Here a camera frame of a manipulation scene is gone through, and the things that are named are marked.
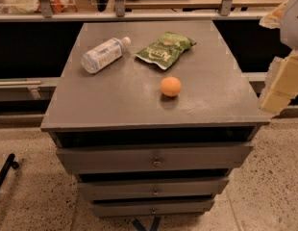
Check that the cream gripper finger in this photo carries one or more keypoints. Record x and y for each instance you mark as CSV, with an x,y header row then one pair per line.
x,y
281,84
274,18

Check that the orange fruit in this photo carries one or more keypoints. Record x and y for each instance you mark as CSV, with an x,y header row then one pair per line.
x,y
171,86

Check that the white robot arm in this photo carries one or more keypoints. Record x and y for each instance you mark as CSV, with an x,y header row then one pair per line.
x,y
289,26

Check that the clear blue plastic bottle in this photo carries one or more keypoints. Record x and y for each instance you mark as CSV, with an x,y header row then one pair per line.
x,y
104,54

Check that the green chip bag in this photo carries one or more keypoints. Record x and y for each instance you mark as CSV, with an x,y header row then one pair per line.
x,y
166,50

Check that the grey drawer cabinet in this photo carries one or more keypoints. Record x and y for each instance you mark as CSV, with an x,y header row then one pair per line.
x,y
122,104

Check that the bottom grey drawer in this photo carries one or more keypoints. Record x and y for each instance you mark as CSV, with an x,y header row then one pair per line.
x,y
152,208

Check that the grey drawer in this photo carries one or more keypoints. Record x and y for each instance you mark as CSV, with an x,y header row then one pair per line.
x,y
153,157
137,189
152,208

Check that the top grey drawer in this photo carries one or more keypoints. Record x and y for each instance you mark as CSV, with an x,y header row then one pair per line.
x,y
153,157

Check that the middle grey drawer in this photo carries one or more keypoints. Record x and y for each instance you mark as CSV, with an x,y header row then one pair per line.
x,y
137,189

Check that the black bar on floor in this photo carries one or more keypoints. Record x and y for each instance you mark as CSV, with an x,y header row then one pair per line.
x,y
9,163

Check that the metal shelf rail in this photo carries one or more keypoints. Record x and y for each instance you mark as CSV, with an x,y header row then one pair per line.
x,y
146,16

